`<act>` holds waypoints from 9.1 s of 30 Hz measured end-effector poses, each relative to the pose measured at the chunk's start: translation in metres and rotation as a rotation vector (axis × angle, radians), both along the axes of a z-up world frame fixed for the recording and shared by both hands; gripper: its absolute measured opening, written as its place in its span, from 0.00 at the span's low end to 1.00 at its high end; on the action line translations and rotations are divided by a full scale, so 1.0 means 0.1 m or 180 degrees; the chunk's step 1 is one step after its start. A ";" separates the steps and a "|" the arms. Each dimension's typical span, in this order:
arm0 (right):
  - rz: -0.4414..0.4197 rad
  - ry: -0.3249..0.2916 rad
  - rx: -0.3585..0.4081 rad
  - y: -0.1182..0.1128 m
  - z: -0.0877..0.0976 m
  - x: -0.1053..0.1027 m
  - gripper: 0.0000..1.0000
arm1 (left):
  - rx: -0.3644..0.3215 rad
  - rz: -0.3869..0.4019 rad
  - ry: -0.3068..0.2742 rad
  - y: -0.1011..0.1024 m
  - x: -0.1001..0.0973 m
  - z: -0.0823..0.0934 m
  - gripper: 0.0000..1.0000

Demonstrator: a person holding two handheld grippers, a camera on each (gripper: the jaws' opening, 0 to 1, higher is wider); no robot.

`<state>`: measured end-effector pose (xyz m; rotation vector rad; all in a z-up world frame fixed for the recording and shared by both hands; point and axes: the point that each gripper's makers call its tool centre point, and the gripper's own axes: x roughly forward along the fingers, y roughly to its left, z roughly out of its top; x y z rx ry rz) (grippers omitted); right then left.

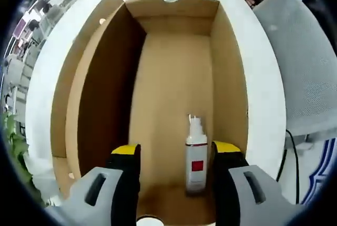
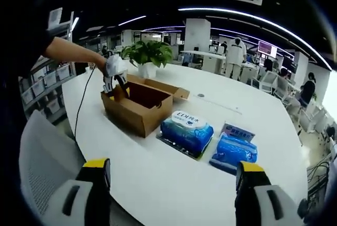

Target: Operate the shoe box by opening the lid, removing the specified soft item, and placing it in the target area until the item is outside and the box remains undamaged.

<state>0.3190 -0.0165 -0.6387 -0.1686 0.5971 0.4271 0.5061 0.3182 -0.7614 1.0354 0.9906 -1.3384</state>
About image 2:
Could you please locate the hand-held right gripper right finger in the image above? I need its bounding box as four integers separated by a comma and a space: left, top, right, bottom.
234, 161, 306, 226

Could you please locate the pink screen monitor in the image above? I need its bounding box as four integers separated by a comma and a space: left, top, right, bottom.
257, 41, 277, 56

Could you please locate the long ceiling light strip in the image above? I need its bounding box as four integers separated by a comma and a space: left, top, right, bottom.
178, 7, 332, 72

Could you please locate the storage shelf with white bins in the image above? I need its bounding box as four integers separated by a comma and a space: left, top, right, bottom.
19, 58, 77, 121

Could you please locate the white blue wipes soft item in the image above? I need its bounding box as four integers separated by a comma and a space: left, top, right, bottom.
160, 110, 214, 158

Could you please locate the pale purple packet soft item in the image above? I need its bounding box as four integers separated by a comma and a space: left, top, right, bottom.
220, 121, 256, 144

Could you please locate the green plant in white pot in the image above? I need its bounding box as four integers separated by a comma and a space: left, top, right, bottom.
121, 40, 174, 78

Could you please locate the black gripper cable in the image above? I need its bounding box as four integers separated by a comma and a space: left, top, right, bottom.
74, 65, 100, 140

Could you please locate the blue plastic pack soft item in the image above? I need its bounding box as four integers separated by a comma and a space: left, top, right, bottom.
209, 134, 259, 176

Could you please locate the white mesh office chair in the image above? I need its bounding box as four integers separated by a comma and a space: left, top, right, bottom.
18, 110, 116, 226

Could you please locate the group of white office chairs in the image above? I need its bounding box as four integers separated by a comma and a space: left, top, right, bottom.
246, 65, 332, 142

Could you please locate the brown cardboard shoe box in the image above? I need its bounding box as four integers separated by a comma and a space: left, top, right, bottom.
101, 74, 191, 139

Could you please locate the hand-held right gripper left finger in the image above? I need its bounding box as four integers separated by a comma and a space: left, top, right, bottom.
39, 158, 114, 226

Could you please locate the bundle of black cables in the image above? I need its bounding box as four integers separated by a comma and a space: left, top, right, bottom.
306, 157, 335, 205

